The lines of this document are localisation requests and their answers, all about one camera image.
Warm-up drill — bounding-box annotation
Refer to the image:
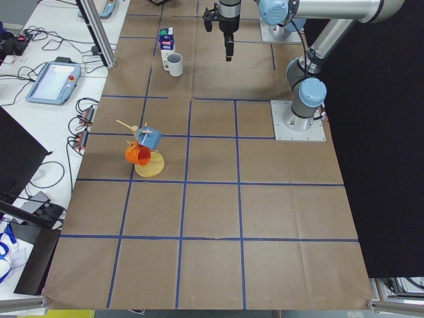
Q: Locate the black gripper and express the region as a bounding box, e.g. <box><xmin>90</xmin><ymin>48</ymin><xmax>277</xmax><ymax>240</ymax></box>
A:
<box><xmin>219</xmin><ymin>15</ymin><xmax>239</xmax><ymax>62</ymax></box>

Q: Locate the white grey mug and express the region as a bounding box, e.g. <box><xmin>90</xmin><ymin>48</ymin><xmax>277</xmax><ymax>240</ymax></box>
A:
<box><xmin>163</xmin><ymin>53</ymin><xmax>183</xmax><ymax>77</ymax></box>

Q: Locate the blue white milk carton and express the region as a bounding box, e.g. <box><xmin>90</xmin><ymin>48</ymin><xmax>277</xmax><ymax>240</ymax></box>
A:
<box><xmin>158</xmin><ymin>27</ymin><xmax>176</xmax><ymax>71</ymax></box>

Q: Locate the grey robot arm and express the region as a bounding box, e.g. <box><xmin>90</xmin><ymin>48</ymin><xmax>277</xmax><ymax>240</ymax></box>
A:
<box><xmin>256</xmin><ymin>0</ymin><xmax>403</xmax><ymax>132</ymax></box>

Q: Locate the blue teach pendant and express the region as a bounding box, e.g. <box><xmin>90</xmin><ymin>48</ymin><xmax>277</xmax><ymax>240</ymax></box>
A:
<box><xmin>26</xmin><ymin>62</ymin><xmax>81</xmax><ymax>105</ymax></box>
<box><xmin>93</xmin><ymin>0</ymin><xmax>117</xmax><ymax>19</ymax></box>

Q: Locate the blue mug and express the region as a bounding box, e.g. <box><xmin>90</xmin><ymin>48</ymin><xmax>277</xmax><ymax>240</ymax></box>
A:
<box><xmin>135</xmin><ymin>126</ymin><xmax>162</xmax><ymax>150</ymax></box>

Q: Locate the black power adapter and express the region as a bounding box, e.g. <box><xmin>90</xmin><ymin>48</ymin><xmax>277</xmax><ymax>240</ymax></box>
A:
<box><xmin>91</xmin><ymin>46</ymin><xmax>101</xmax><ymax>56</ymax></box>

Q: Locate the wooden mug tree stand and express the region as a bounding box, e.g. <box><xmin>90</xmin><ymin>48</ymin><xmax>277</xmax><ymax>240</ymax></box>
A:
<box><xmin>116</xmin><ymin>119</ymin><xmax>165</xmax><ymax>178</ymax></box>

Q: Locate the orange mug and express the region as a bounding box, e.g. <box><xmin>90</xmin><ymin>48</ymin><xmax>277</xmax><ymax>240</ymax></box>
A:
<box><xmin>125</xmin><ymin>141</ymin><xmax>152</xmax><ymax>166</ymax></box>

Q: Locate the small usb hub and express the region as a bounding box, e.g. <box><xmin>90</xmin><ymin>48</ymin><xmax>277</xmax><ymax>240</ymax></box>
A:
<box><xmin>72</xmin><ymin>130</ymin><xmax>89</xmax><ymax>153</ymax></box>
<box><xmin>78</xmin><ymin>106</ymin><xmax>95</xmax><ymax>126</ymax></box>

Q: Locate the black monitor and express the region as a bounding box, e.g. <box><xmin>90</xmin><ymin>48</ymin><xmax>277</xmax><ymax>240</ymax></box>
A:
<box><xmin>0</xmin><ymin>109</ymin><xmax>48</xmax><ymax>203</ymax></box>

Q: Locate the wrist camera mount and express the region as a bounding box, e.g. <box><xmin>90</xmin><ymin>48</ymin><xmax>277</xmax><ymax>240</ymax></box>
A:
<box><xmin>202</xmin><ymin>8</ymin><xmax>219</xmax><ymax>32</ymax></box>

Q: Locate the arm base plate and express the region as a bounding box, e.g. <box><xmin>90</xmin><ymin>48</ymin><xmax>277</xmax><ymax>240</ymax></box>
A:
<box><xmin>260</xmin><ymin>18</ymin><xmax>301</xmax><ymax>44</ymax></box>

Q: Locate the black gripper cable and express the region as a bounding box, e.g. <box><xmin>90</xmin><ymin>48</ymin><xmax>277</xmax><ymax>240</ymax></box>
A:
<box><xmin>288</xmin><ymin>19</ymin><xmax>315</xmax><ymax>76</ymax></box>

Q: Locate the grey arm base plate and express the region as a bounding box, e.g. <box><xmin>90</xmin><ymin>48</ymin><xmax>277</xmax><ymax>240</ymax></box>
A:
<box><xmin>270</xmin><ymin>100</ymin><xmax>326</xmax><ymax>142</ymax></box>

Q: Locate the aluminium frame post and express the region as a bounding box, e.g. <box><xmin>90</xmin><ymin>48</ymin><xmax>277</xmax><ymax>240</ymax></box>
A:
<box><xmin>76</xmin><ymin>0</ymin><xmax>117</xmax><ymax>70</ymax></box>

